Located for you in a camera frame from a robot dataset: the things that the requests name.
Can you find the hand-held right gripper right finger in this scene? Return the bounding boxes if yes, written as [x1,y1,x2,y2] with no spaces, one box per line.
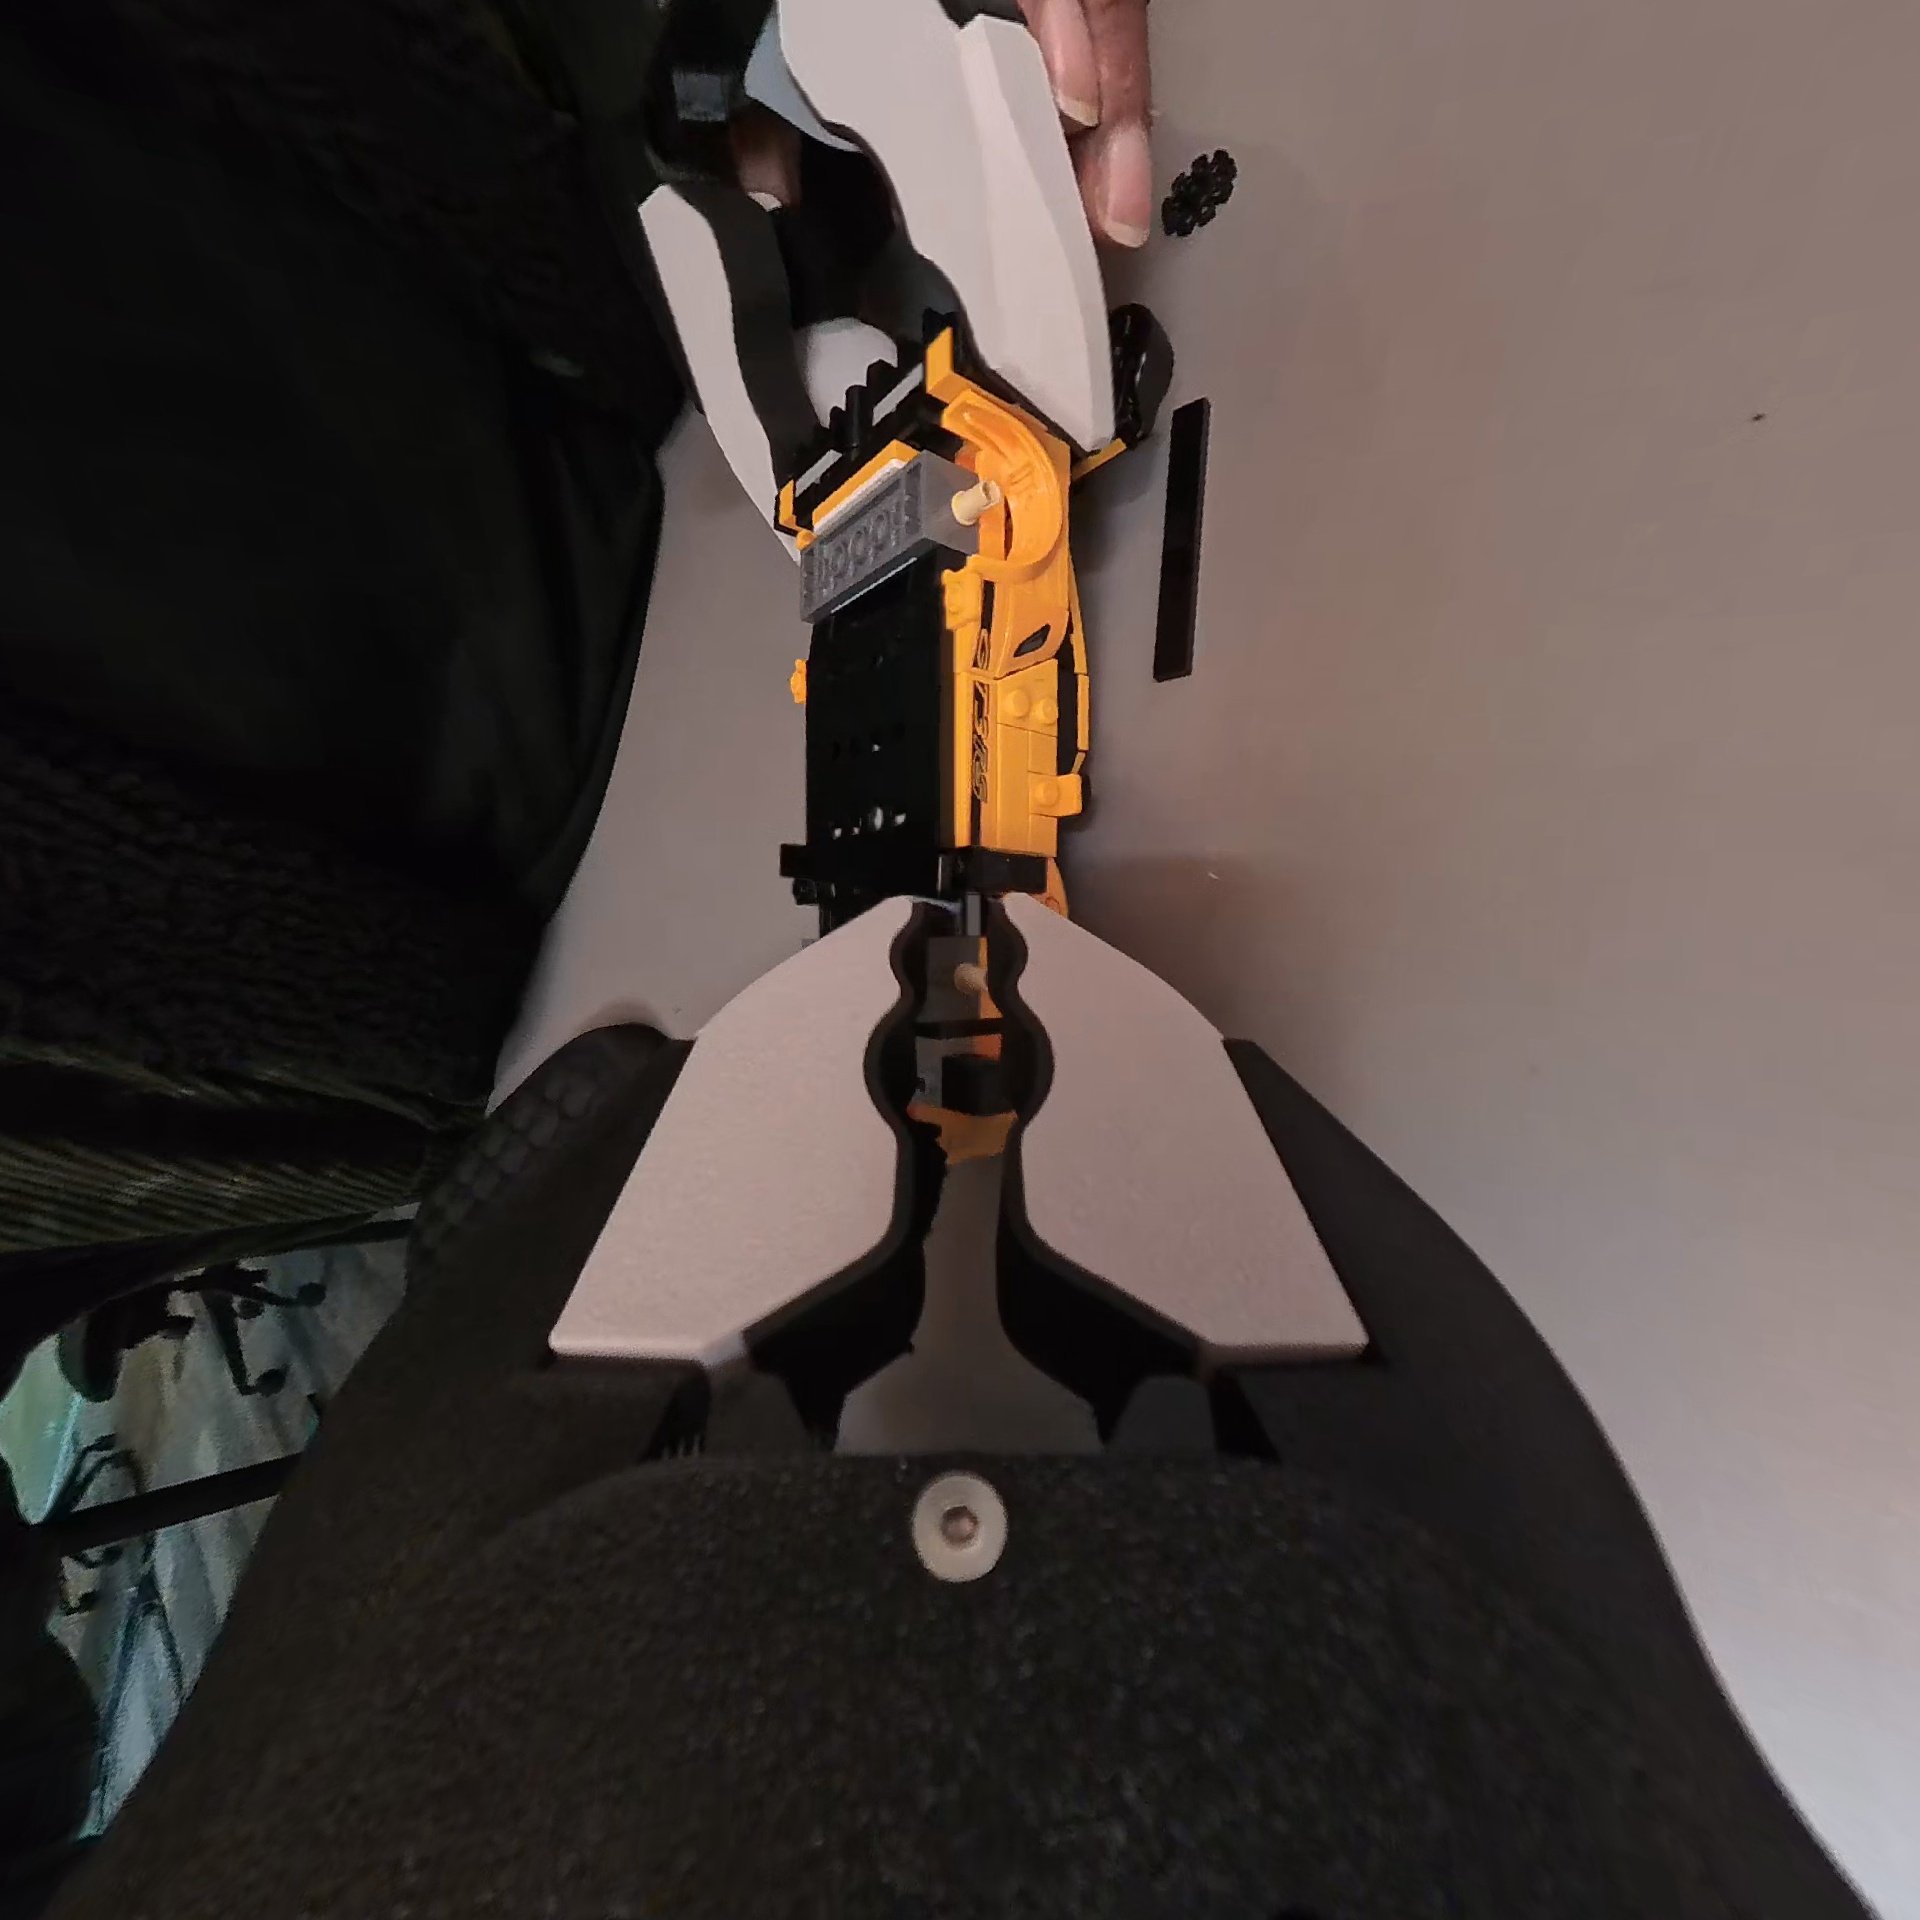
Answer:
[991,896,1370,1445]

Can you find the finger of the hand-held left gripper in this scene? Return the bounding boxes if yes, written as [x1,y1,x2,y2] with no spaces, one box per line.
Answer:
[746,0,1134,453]
[638,182,841,570]

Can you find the black lego wheel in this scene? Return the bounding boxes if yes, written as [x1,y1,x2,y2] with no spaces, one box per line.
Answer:
[1110,303,1175,443]

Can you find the yellow lego car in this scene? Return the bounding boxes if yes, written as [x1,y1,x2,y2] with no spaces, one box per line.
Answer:
[772,316,1103,1173]

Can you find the black lego rod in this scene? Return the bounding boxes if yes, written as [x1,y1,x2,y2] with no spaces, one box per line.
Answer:
[1151,398,1210,683]

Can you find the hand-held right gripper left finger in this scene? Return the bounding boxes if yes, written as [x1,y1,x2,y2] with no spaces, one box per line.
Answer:
[546,896,944,1445]

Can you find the black textured chair armrest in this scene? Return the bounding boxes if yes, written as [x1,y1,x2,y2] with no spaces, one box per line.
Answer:
[412,1023,692,1308]

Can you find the person's left hand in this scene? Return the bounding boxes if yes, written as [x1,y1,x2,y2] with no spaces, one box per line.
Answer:
[1020,0,1161,252]

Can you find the black rim inserts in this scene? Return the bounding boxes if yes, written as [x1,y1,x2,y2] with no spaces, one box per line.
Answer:
[1158,147,1242,240]

